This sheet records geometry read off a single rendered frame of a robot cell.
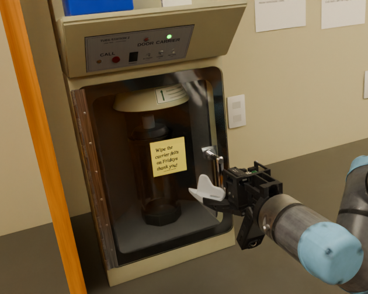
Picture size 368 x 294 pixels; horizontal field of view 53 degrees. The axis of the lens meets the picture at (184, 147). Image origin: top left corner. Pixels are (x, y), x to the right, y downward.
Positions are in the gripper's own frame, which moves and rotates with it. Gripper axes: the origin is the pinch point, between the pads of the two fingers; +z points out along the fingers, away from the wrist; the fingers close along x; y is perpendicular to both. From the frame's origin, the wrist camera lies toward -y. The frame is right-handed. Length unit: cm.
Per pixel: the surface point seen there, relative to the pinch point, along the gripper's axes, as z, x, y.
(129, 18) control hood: -5.6, 16.4, 35.1
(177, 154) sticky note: 4.3, 7.7, 7.2
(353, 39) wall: 49, -84, 20
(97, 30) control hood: -4.5, 21.5, 34.0
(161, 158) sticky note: 4.3, 11.3, 7.1
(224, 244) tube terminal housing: 5.6, -2.2, -19.4
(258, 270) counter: -5.8, -4.8, -20.6
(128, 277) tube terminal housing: 5.5, 22.2, -19.7
